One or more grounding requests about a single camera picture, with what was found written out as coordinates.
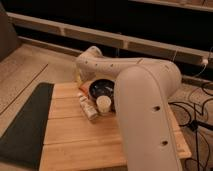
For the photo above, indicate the orange red pepper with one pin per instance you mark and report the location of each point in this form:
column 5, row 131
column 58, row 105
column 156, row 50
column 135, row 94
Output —
column 85, row 87

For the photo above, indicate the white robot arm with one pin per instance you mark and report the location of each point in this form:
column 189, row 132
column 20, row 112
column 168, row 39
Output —
column 141, row 92

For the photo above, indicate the dark ceramic bowl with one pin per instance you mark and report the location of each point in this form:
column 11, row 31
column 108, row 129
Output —
column 101, row 87

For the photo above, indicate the white paper cup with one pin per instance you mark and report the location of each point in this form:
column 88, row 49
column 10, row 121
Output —
column 103, row 104

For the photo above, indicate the yellow round object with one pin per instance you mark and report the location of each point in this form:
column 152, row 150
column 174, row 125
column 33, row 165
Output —
column 78, row 77

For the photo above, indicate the white plastic bottle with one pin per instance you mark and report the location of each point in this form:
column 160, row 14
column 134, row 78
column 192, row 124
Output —
column 89, row 110

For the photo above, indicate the white power plug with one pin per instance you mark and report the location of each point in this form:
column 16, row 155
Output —
column 204, row 62

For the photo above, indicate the dark floor mat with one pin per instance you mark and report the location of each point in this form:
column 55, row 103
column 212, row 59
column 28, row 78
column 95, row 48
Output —
column 22, row 142

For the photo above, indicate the white wall shelf rail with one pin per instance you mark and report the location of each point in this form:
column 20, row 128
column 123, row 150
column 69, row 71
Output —
column 130, row 43

